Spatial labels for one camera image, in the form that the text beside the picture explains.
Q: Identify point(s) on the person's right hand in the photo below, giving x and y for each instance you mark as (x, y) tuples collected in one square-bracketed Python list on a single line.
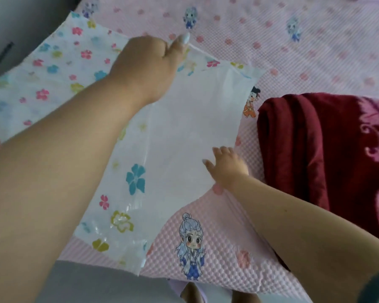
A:
[(229, 168)]

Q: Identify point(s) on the person's right forearm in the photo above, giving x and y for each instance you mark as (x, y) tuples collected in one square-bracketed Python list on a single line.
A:
[(303, 230)]

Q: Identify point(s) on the person's right leg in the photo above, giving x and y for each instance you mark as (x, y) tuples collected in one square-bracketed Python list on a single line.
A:
[(240, 298)]

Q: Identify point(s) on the red floral blanket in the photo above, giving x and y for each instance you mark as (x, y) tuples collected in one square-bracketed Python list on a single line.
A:
[(303, 138)]

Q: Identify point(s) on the person's leg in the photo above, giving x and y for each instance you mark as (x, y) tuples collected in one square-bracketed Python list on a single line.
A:
[(191, 295), (240, 298)]

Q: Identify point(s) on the person's left hand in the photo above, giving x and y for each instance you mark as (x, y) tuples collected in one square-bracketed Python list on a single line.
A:
[(145, 66)]

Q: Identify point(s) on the person's left leg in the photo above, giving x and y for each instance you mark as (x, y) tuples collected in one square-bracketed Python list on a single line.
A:
[(191, 295)]

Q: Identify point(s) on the person's left forearm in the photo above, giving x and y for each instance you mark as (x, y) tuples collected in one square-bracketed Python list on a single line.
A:
[(50, 186)]

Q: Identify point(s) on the pink cartoon bed sheet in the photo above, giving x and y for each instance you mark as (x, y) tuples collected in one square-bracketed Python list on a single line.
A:
[(255, 28)]

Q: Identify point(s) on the flower-print plastic storage bag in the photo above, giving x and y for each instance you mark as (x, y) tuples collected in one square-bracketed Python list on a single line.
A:
[(192, 123)]

